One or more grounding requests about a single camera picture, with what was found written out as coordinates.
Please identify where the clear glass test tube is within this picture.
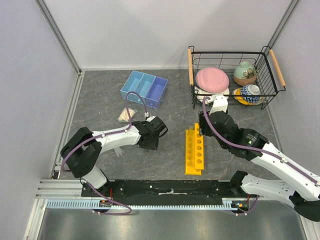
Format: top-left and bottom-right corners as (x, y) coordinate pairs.
(194, 123), (201, 138)
(188, 126), (195, 136)

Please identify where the yellow test tube rack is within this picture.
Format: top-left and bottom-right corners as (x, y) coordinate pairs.
(184, 129), (205, 176)

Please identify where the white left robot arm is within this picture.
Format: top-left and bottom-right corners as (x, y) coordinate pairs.
(60, 116), (168, 197)

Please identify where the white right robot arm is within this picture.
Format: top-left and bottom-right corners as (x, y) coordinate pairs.
(198, 111), (320, 222)

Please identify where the bag of beige powder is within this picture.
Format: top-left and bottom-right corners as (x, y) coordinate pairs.
(117, 107), (137, 123)

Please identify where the white plate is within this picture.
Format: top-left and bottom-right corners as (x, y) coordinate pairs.
(194, 86), (230, 105)

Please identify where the clear plastic dropper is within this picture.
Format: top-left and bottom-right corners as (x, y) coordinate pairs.
(114, 147), (125, 158)

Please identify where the blue three-compartment drawer box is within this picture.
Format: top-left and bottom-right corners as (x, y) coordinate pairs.
(120, 70), (168, 109)

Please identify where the blue white patterned bowl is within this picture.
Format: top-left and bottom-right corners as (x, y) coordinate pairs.
(240, 84), (261, 103)

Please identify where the pink plate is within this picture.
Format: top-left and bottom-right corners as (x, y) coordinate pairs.
(195, 67), (230, 93)

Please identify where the green brown ceramic bowl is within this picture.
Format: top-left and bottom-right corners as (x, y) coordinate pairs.
(233, 61), (257, 86)

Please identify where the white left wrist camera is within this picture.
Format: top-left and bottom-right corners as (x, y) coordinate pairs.
(144, 112), (157, 123)

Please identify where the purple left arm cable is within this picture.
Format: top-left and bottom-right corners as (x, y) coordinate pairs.
(60, 91), (150, 216)

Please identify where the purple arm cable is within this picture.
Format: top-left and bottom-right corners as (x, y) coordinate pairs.
(201, 96), (320, 217)
(60, 91), (150, 216)

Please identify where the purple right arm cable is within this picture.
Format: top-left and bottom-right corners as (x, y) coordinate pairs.
(201, 96), (320, 217)

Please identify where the black wire basket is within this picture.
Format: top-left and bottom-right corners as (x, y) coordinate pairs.
(187, 45), (286, 109)

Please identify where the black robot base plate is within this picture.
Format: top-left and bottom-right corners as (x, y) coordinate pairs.
(81, 179), (256, 205)

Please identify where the white slotted cable duct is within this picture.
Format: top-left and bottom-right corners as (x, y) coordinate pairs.
(46, 199), (237, 211)

